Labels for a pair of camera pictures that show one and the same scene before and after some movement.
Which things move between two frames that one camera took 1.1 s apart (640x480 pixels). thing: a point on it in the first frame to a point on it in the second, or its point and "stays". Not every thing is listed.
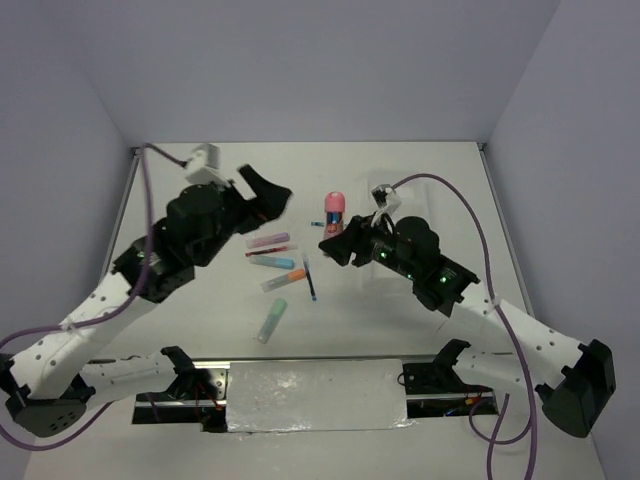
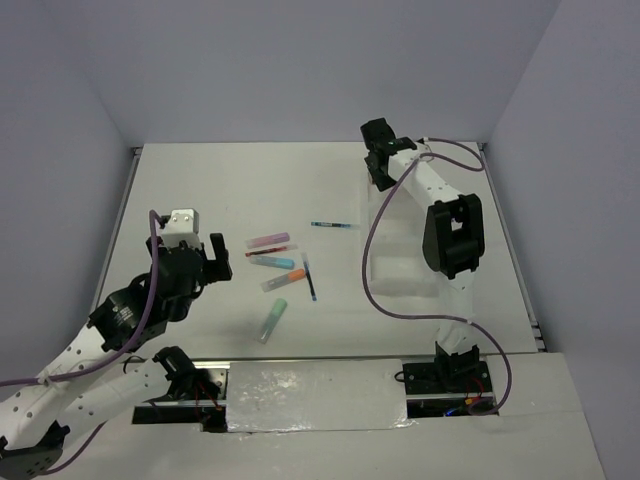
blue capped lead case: (278, 262) stays
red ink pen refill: (271, 249) stays
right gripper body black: (376, 243) to (383, 181)
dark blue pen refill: (308, 273) stays
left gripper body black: (237, 214) to (202, 281)
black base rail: (201, 396) stays
